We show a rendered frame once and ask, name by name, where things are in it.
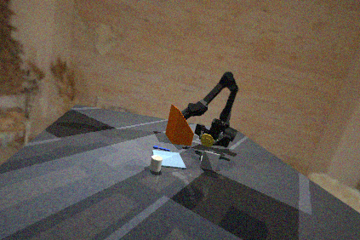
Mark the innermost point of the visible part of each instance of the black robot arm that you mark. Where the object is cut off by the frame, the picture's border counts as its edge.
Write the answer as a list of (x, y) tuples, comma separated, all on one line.
[(201, 106)]

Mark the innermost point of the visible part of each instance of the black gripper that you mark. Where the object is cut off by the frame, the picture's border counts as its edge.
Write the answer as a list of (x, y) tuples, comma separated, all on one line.
[(222, 140)]

